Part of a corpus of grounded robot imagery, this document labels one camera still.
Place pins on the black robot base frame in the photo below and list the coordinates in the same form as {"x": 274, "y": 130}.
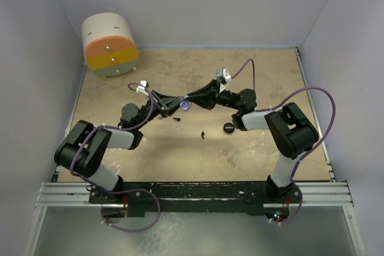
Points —
{"x": 253, "y": 198}

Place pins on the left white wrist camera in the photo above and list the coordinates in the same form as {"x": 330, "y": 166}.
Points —
{"x": 142, "y": 87}

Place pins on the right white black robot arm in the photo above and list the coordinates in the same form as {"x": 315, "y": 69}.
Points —
{"x": 293, "y": 134}

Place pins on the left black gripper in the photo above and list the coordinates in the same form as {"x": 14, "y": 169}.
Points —
{"x": 165, "y": 104}

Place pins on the aluminium extrusion rail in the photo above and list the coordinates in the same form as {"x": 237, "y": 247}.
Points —
{"x": 74, "y": 194}

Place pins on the black earbud charging case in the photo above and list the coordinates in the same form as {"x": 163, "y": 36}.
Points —
{"x": 228, "y": 128}

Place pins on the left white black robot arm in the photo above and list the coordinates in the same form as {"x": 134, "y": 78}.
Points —
{"x": 83, "y": 149}

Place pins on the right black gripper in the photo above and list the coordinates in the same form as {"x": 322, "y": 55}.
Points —
{"x": 201, "y": 97}

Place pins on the purple earbud charging case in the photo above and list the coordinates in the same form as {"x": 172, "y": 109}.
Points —
{"x": 185, "y": 105}

